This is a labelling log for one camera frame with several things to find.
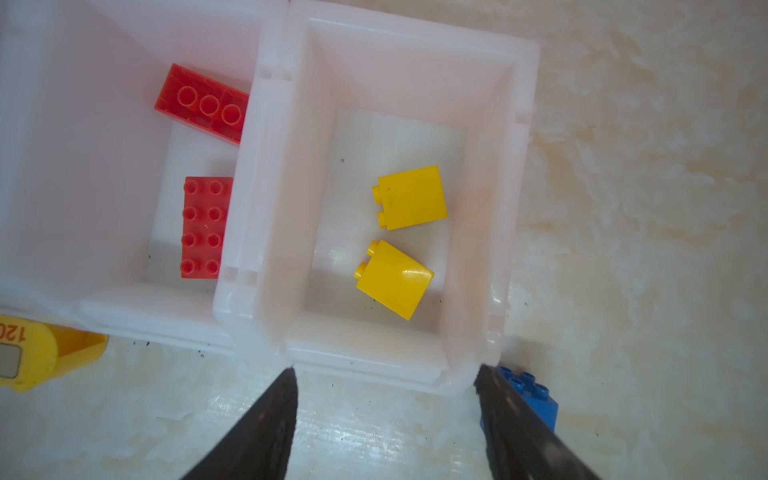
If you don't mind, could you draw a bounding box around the yellow lego small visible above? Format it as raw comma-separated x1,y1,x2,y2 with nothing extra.
372,166,448,230

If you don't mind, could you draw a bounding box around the blue lego upper right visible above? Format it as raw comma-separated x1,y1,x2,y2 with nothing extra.
480,364,559,433

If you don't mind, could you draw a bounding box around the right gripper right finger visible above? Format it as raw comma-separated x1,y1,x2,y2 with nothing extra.
474,366,598,479

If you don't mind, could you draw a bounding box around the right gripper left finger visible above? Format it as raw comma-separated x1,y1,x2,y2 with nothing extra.
185,367,298,479

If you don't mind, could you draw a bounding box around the white bin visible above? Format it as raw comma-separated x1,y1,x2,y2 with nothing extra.
213,1,539,395
1,1,275,352

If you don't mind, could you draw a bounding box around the red long lego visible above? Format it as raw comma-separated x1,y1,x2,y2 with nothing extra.
154,64,249,145

